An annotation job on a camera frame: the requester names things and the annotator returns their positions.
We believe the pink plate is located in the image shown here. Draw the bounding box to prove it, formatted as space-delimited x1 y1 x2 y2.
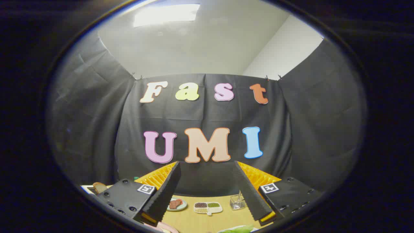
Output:
142 221 179 233

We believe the clear glass cup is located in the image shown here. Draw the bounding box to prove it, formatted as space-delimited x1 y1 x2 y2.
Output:
230 194 246 211

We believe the ceiling light panel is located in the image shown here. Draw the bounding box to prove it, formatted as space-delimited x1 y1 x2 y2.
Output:
133 4 201 28

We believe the pale green plate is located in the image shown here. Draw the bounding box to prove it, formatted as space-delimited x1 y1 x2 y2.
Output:
167 197 188 212

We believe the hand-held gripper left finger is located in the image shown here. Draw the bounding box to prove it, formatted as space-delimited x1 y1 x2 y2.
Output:
97 161 181 227

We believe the green lettuce leaf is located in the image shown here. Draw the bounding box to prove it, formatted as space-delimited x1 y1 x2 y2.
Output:
222 226 255 233

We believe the white divided seasoning dish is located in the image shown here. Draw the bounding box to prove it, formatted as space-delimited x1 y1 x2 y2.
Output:
193 202 223 216

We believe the black backdrop cloth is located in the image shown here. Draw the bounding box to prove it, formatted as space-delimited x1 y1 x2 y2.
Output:
47 31 367 197

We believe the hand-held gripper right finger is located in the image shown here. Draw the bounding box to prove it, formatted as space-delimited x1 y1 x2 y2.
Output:
232 161 324 227

